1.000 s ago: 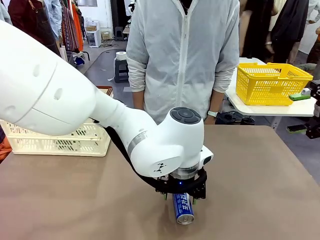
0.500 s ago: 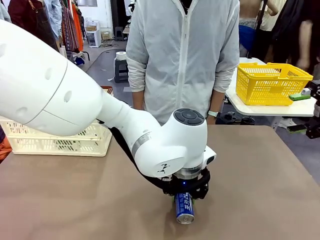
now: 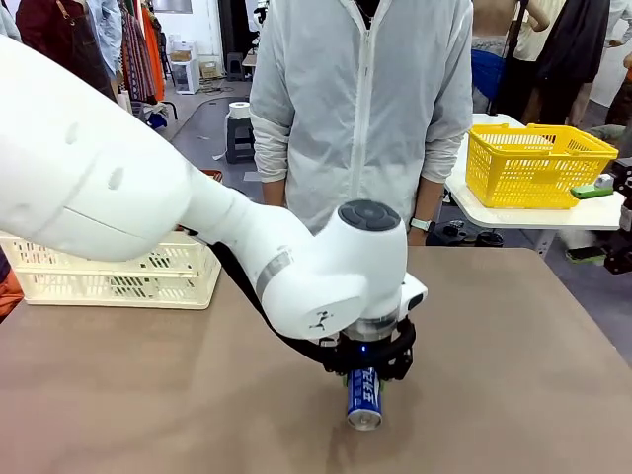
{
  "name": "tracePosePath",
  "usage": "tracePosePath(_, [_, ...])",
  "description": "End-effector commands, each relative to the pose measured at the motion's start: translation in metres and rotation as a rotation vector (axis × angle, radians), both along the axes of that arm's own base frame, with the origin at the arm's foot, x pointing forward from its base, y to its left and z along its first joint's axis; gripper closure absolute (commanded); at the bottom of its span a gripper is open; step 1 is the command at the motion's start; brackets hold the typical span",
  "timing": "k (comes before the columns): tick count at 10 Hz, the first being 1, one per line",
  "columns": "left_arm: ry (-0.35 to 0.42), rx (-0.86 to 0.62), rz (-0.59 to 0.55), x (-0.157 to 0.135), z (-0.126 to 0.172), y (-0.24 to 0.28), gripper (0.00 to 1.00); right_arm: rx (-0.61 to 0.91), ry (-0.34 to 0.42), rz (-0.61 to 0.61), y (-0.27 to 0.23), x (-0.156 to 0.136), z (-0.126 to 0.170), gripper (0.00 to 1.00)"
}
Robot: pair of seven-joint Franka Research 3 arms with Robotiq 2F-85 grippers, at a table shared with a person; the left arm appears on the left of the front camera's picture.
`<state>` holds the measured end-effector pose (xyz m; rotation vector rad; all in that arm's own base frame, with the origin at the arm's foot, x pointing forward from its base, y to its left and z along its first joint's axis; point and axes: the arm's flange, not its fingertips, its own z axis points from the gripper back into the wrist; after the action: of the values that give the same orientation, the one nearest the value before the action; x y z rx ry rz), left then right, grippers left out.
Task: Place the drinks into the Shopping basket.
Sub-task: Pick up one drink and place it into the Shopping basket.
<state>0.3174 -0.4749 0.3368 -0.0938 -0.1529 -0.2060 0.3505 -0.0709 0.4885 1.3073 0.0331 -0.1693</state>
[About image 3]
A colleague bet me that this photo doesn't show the orange hanging garment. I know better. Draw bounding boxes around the orange hanging garment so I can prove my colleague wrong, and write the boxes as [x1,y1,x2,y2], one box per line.
[141,4,166,100]

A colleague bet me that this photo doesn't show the mannequin with blue wrap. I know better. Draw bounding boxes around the mannequin with blue wrap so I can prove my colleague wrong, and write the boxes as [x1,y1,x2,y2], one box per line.
[471,0,552,115]

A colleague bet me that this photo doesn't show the light blue hanging shirt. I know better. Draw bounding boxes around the light blue hanging shirt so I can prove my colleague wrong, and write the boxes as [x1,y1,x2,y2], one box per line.
[86,0,123,75]

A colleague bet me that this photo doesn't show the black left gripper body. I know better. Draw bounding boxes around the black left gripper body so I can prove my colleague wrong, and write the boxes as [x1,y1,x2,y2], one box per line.
[338,338,399,372]

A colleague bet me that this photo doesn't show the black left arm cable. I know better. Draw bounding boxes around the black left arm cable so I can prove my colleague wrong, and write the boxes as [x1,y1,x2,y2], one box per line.
[210,240,417,382]

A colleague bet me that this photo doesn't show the person's left forearm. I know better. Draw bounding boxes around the person's left forearm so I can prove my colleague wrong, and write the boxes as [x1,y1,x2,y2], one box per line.
[412,175,443,223]

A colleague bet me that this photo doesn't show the mannequin with black apron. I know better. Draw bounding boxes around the mannequin with black apron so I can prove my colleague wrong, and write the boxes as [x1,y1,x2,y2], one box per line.
[14,0,118,103]

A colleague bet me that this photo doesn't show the cream crate with brown rim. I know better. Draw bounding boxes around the cream crate with brown rim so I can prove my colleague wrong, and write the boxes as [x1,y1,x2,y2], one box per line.
[0,169,223,311]

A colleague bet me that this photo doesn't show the yellow plastic shopping basket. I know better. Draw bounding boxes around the yellow plastic shopping basket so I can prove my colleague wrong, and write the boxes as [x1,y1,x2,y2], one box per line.
[465,122,619,209]

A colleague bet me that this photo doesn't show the white side table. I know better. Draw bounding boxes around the white side table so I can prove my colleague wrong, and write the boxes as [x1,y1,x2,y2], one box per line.
[443,112,624,258]

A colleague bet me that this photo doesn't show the striped hanging garment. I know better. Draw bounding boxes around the striped hanging garment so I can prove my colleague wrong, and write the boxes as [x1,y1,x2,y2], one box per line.
[120,4,159,103]

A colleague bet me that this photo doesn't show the light teal fuzzy garment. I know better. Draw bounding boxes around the light teal fuzzy garment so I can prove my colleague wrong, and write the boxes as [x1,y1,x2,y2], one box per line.
[0,4,23,43]

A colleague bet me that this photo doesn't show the dark plastic stool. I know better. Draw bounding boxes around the dark plastic stool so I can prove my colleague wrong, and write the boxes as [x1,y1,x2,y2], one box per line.
[225,116,256,165]

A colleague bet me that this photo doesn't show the black wheeled base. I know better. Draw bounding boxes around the black wheeled base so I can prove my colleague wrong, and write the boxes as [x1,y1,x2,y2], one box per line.
[427,219,506,248]

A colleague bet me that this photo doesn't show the black stand pole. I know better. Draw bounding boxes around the black stand pole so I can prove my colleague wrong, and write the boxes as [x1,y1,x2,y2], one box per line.
[488,0,527,116]

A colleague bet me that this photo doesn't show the cream hanging shirt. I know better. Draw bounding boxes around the cream hanging shirt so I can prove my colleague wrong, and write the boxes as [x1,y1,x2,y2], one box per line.
[513,0,568,63]

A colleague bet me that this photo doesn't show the blue white drink can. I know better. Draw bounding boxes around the blue white drink can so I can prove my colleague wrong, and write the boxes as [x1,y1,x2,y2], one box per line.
[345,367,385,432]

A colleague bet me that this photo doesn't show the person's right forearm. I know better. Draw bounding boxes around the person's right forearm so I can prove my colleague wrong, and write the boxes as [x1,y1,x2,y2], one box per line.
[261,180,288,209]

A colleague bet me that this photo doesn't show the blue cloth on rack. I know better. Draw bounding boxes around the blue cloth on rack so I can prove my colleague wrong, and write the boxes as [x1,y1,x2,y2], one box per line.
[142,101,179,130]

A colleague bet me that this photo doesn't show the black hanging garment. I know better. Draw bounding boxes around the black hanging garment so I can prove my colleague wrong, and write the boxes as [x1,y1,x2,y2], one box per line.
[535,0,613,85]

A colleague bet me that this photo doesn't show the white floor appliance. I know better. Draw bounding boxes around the white floor appliance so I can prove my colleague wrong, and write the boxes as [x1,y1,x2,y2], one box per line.
[170,39,201,95]

